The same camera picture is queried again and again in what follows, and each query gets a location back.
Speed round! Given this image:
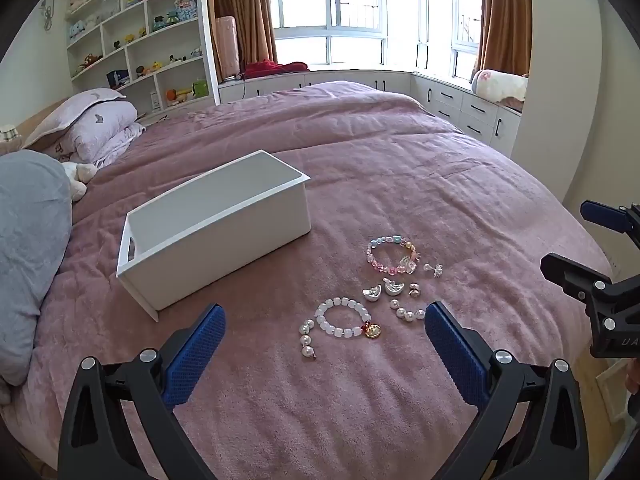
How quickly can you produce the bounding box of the white window seat cabinet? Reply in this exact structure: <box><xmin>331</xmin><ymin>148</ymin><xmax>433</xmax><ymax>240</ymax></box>
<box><xmin>217</xmin><ymin>71</ymin><xmax>523</xmax><ymax>158</ymax></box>

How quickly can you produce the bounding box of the bay window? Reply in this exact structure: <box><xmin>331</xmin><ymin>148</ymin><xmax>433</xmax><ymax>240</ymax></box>
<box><xmin>267</xmin><ymin>0</ymin><xmax>483</xmax><ymax>81</ymax></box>

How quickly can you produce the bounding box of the white bead bracelet gold charm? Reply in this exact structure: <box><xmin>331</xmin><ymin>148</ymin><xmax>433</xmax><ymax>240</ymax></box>
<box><xmin>314</xmin><ymin>297</ymin><xmax>384</xmax><ymax>341</ymax></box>

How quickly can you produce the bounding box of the colourful bead bracelet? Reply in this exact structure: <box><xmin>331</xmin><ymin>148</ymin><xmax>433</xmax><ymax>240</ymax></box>
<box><xmin>366</xmin><ymin>234</ymin><xmax>420</xmax><ymax>276</ymax></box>

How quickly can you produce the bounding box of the brown curtain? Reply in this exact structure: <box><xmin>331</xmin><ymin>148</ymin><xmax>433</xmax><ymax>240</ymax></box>
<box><xmin>474</xmin><ymin>0</ymin><xmax>532</xmax><ymax>80</ymax></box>
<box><xmin>212</xmin><ymin>0</ymin><xmax>279</xmax><ymax>68</ymax></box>

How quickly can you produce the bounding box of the white plastic storage box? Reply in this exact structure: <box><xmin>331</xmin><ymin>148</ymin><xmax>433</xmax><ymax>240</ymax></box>
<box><xmin>116</xmin><ymin>150</ymin><xmax>312</xmax><ymax>323</ymax></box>

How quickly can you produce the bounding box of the light purple pillow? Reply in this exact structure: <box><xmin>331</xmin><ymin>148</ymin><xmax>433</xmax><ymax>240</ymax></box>
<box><xmin>22</xmin><ymin>88</ymin><xmax>127</xmax><ymax>151</ymax></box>
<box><xmin>42</xmin><ymin>101</ymin><xmax>138</xmax><ymax>162</ymax></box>

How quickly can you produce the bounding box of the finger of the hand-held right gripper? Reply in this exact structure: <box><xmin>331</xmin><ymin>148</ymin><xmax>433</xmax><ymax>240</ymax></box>
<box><xmin>540</xmin><ymin>252</ymin><xmax>618</xmax><ymax>311</ymax></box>
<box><xmin>580</xmin><ymin>200</ymin><xmax>640</xmax><ymax>237</ymax></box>

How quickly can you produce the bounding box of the white wall bookshelf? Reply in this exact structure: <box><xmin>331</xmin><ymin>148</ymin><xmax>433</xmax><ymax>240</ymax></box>
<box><xmin>65</xmin><ymin>0</ymin><xmax>221</xmax><ymax>117</ymax></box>

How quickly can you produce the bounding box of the pearl strand with clasp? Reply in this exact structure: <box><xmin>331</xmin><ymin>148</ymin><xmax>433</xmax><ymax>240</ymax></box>
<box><xmin>299</xmin><ymin>319</ymin><xmax>319</xmax><ymax>361</ymax></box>

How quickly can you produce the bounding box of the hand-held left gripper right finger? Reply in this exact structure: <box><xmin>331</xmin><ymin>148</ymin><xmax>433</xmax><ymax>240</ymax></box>
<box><xmin>424</xmin><ymin>301</ymin><xmax>591</xmax><ymax>480</ymax></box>

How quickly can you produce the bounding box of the pink plush bed blanket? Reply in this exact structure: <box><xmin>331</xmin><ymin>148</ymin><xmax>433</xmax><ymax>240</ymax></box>
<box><xmin>0</xmin><ymin>80</ymin><xmax>617</xmax><ymax>480</ymax></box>

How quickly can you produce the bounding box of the short pearl strand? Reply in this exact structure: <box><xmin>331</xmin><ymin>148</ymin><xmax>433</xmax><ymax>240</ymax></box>
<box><xmin>390</xmin><ymin>299</ymin><xmax>427</xmax><ymax>322</ymax></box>

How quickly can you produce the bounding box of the red cloth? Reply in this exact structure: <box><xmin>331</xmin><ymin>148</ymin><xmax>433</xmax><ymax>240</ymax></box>
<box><xmin>243</xmin><ymin>59</ymin><xmax>309</xmax><ymax>80</ymax></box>

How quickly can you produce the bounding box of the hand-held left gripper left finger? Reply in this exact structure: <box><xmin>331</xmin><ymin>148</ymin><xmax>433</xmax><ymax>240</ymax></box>
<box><xmin>57</xmin><ymin>302</ymin><xmax>228</xmax><ymax>480</ymax></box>

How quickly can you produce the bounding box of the pink suitcase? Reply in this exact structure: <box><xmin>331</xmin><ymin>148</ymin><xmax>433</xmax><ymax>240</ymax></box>
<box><xmin>216</xmin><ymin>16</ymin><xmax>240</xmax><ymax>82</ymax></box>

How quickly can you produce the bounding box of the grey pillow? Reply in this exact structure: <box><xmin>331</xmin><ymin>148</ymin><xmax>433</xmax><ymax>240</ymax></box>
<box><xmin>0</xmin><ymin>150</ymin><xmax>74</xmax><ymax>387</ymax></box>

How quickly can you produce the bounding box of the white bedside cabinet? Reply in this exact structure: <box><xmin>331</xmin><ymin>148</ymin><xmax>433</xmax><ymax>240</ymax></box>
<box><xmin>597</xmin><ymin>360</ymin><xmax>640</xmax><ymax>431</ymax></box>

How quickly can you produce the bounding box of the white pink plush pillow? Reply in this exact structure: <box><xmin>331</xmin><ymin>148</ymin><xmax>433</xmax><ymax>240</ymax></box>
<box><xmin>470</xmin><ymin>69</ymin><xmax>529</xmax><ymax>109</ymax></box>

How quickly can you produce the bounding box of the white plush toy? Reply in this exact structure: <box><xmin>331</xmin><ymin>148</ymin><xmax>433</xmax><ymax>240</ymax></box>
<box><xmin>61</xmin><ymin>161</ymin><xmax>96</xmax><ymax>202</ymax></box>

